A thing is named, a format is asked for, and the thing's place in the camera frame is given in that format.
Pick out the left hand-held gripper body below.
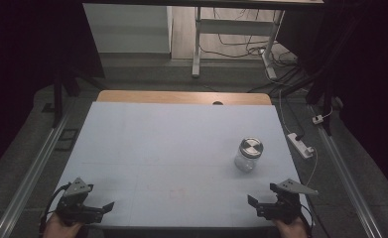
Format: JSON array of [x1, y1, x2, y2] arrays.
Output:
[[56, 177, 104, 226]]

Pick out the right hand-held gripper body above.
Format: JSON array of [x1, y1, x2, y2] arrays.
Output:
[[256, 178, 319, 224]]

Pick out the clear glass jar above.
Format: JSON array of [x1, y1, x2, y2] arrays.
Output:
[[233, 145, 261, 173]]

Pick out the round metal jar lid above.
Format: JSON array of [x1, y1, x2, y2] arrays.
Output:
[[239, 137, 265, 159]]

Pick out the person's right hand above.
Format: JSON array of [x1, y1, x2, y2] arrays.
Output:
[[274, 217, 310, 238]]

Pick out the person's left hand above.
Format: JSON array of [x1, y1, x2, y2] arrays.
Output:
[[42, 212, 83, 238]]

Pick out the white power strip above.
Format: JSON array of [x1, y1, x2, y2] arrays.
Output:
[[287, 132, 315, 160]]

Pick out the white foam board mat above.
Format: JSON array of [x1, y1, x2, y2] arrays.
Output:
[[40, 101, 316, 229]]

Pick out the black metal stand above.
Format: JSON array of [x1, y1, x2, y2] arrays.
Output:
[[42, 67, 106, 129], [305, 65, 336, 137]]

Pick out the black curtain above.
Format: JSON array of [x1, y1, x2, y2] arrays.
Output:
[[0, 0, 106, 181], [275, 0, 388, 191]]

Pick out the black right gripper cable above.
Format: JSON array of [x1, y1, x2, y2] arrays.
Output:
[[300, 202, 315, 232]]

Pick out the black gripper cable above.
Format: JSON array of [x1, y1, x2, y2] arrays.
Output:
[[39, 183, 70, 234], [300, 202, 315, 232]]

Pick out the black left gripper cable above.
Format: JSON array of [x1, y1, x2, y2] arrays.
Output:
[[39, 183, 70, 234]]

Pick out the aluminium rail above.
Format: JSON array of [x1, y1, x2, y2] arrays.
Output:
[[309, 104, 383, 238], [0, 110, 70, 238]]

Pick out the thin white cable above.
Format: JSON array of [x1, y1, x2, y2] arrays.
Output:
[[278, 89, 319, 186]]

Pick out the tangle of black floor cables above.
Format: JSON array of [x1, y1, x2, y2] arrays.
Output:
[[199, 8, 310, 93]]

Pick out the white desk frame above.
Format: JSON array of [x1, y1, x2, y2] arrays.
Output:
[[191, 6, 286, 80]]

